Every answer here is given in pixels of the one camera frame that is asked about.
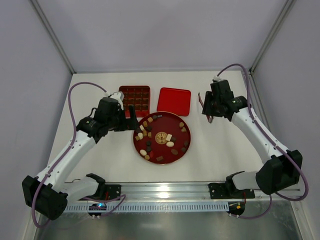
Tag metal tongs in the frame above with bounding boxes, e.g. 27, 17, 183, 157
197, 92, 214, 124

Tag white square chocolate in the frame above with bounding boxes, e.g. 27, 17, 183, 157
166, 134, 172, 142

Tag white oval swirl chocolate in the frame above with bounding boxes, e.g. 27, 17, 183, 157
166, 141, 174, 148

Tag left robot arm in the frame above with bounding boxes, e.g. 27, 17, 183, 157
22, 92, 138, 221

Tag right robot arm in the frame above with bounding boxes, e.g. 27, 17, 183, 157
202, 79, 303, 195

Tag white dome chocolate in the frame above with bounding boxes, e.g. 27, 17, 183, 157
137, 132, 144, 139

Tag red chocolate box with tray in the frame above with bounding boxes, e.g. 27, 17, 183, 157
118, 85, 151, 118

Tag white round swirl chocolate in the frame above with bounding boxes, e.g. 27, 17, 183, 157
140, 149, 147, 156

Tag brown rectangular chocolate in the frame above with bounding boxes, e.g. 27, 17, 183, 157
156, 156, 164, 161

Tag red box lid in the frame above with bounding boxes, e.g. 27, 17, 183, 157
157, 87, 191, 117

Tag round dark red plate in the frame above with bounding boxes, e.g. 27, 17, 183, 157
132, 111, 192, 165

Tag left camera mount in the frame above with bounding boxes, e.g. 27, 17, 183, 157
104, 91, 125, 110

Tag camera mount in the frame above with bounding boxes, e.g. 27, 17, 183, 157
104, 91, 125, 110
212, 75, 223, 83

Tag right camera mount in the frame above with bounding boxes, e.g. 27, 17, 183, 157
212, 75, 223, 83

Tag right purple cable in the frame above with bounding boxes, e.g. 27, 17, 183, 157
216, 63, 310, 220

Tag purple cable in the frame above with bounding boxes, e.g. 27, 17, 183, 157
216, 63, 310, 220
32, 82, 127, 229

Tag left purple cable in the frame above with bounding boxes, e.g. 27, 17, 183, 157
32, 82, 127, 229

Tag aluminium rail with cable duct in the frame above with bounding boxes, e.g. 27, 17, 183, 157
59, 182, 287, 222

